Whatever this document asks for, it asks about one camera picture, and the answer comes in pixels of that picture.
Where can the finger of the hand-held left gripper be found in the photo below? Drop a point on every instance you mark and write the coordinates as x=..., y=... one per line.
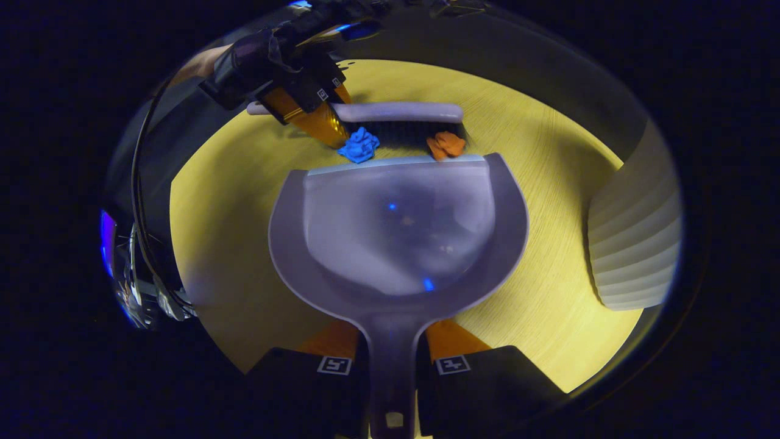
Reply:
x=336, y=85
x=311, y=119

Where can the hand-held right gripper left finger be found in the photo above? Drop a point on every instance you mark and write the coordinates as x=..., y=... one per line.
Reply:
x=304, y=390

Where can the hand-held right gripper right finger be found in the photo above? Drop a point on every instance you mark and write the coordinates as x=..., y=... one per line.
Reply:
x=487, y=390

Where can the blue paper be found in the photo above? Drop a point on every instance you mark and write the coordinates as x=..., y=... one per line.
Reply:
x=359, y=146

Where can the small pink broom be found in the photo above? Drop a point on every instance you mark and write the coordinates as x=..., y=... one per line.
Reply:
x=396, y=112

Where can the orange paper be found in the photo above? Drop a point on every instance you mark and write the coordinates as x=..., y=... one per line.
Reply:
x=446, y=146

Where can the pink dustpan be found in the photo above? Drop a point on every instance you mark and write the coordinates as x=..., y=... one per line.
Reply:
x=396, y=244

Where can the shiny metal frame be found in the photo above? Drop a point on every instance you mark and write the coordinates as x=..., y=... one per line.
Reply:
x=146, y=292

